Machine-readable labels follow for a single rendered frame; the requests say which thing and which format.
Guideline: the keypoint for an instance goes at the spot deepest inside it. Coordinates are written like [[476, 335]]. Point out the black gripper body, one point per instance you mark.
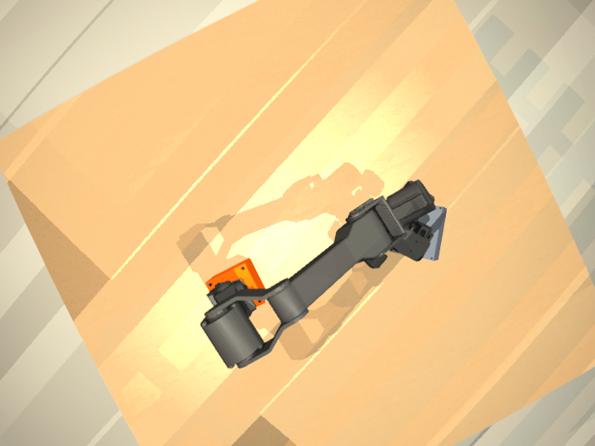
[[379, 261]]

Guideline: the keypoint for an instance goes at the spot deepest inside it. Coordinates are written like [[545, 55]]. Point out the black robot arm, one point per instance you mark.
[[364, 236]]

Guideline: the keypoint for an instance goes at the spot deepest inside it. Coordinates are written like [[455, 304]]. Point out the grey sloped panel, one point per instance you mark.
[[436, 220]]

